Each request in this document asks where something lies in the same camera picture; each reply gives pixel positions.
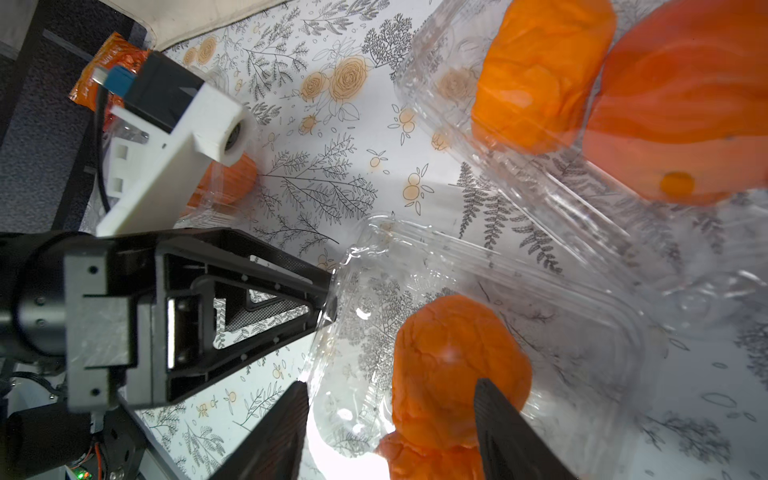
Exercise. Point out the clear plastic clamshell container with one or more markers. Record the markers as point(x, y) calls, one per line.
point(588, 351)
point(210, 214)
point(693, 267)

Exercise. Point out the cream canvas Monet tote bag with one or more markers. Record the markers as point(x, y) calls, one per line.
point(168, 22)

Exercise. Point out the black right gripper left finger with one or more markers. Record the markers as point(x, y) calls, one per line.
point(273, 449)

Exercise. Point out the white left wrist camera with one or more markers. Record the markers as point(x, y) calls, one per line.
point(188, 123)

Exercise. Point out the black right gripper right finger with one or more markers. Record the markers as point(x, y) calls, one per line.
point(510, 449)

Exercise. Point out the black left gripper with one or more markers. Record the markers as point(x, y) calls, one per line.
point(87, 306)

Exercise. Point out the orange mandarin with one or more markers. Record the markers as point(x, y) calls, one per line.
point(539, 73)
point(440, 353)
point(225, 185)
point(681, 115)
point(409, 461)

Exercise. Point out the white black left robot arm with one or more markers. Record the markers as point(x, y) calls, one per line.
point(38, 438)

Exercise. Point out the orange instant noodle packet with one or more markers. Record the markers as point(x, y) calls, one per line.
point(116, 51)

